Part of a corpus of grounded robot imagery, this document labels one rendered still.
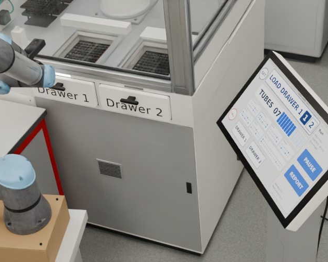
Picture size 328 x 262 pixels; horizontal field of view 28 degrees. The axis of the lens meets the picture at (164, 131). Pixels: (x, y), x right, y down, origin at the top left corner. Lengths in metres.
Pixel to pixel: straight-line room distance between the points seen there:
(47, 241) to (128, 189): 0.88
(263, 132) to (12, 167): 0.76
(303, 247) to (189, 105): 0.64
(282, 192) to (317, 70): 2.33
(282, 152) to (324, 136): 0.15
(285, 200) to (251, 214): 1.34
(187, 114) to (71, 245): 0.66
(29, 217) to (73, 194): 1.03
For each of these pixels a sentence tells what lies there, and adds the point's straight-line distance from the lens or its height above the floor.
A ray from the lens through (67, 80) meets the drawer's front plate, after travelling 2.58.
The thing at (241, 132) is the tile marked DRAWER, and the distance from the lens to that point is 2.11.
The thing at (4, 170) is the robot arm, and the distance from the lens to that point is 1.97.
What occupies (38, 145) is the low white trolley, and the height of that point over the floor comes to 0.63.
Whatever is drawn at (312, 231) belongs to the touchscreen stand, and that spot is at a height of 0.68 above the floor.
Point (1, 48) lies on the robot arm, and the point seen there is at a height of 1.45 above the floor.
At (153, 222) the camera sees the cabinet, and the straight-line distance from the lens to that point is 2.95.
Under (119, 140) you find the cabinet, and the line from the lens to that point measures 2.67.
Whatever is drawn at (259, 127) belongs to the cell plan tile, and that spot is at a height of 1.05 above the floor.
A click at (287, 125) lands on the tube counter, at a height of 1.11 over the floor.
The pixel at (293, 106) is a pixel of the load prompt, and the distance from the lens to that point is 1.98.
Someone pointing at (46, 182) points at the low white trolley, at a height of 0.43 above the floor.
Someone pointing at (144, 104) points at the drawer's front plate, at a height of 0.88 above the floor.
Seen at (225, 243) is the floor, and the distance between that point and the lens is 3.10.
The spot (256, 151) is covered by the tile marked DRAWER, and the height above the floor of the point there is 1.01.
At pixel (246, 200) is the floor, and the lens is 3.29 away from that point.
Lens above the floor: 2.35
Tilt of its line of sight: 39 degrees down
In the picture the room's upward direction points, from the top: 6 degrees counter-clockwise
